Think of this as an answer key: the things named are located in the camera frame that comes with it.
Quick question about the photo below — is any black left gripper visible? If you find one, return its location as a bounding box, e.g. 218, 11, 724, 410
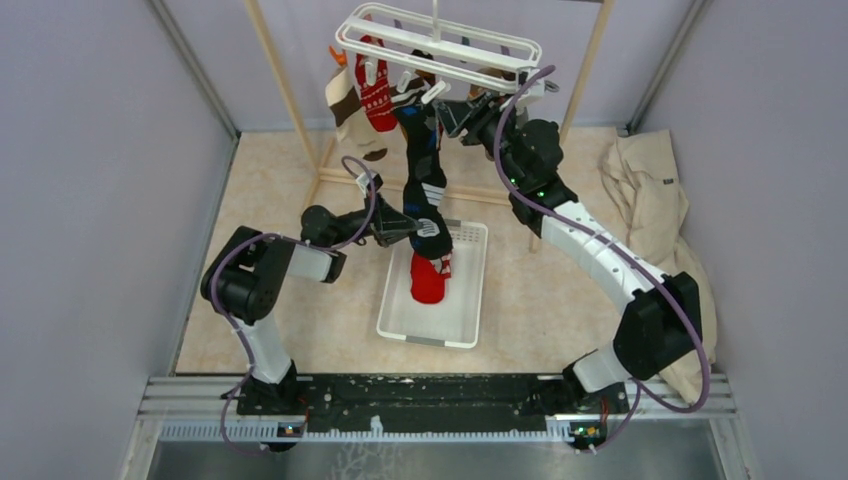
330, 190, 424, 247

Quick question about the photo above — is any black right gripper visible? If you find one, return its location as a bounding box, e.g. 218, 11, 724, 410
433, 90, 526, 189

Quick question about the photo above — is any black blue sock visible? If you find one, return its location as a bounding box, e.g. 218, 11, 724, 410
394, 104, 453, 259

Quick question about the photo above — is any red character sock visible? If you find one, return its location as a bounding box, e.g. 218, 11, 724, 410
410, 253, 452, 305

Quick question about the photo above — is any mustard striped sock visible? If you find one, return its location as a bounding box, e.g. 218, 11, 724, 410
389, 72, 434, 108

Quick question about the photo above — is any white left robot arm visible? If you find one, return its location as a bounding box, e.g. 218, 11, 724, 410
200, 194, 423, 414

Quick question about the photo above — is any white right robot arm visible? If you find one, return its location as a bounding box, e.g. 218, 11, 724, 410
435, 93, 710, 412

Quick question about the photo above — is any tan brown sock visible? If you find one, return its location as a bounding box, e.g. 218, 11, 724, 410
467, 67, 516, 111

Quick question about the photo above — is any red white patterned sock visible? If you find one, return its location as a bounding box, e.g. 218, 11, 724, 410
354, 53, 397, 133

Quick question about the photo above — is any beige brown sock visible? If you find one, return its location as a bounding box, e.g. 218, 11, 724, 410
325, 66, 388, 162

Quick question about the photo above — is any grey sock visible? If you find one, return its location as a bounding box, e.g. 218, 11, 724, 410
528, 78, 560, 97

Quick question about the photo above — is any white plastic basket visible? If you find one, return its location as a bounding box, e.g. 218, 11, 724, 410
376, 220, 489, 350

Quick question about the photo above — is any beige cloth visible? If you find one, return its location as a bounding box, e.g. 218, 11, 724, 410
600, 130, 717, 366

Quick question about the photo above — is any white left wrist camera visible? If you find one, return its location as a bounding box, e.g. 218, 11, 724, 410
355, 171, 383, 199

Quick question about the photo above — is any white clip hanger frame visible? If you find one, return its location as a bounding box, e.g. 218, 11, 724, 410
335, 1, 542, 94

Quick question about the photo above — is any wooden rack frame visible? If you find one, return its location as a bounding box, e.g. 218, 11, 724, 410
242, 0, 616, 256

